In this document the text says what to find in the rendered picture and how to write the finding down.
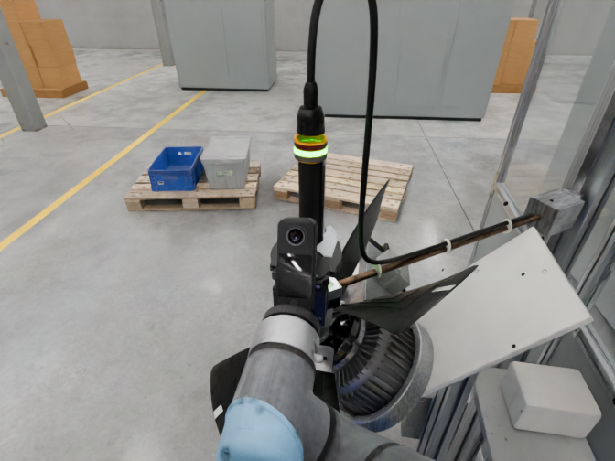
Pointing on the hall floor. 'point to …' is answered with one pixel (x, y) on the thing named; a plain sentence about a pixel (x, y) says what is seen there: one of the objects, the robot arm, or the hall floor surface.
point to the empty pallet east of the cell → (343, 178)
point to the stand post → (444, 417)
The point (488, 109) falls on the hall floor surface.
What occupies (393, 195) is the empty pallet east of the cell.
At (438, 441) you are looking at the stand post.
